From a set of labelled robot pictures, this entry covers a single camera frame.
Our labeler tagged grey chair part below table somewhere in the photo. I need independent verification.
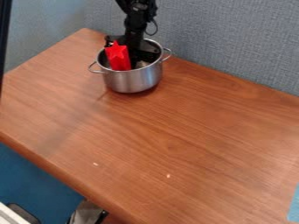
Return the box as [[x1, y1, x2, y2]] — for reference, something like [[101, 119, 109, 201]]
[[66, 199, 109, 224]]

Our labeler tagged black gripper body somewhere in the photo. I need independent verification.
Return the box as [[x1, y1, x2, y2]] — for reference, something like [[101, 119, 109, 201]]
[[105, 22, 161, 69]]

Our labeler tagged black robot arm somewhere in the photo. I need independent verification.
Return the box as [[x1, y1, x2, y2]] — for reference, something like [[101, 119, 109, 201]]
[[105, 0, 161, 71]]

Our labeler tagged red star-shaped bar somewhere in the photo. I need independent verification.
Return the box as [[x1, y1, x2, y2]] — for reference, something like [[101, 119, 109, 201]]
[[106, 40, 131, 71]]

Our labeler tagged stainless steel pot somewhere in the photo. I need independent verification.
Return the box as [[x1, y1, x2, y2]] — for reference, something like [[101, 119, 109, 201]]
[[89, 38, 173, 94]]

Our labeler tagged white object bottom left corner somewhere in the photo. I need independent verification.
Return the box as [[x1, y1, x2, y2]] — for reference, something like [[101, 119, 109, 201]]
[[0, 202, 31, 224]]

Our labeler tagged dark vertical post left edge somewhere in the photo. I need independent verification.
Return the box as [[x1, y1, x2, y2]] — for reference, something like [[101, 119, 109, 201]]
[[0, 0, 14, 99]]

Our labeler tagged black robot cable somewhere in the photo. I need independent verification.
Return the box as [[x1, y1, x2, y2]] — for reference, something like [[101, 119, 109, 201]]
[[145, 17, 160, 37]]

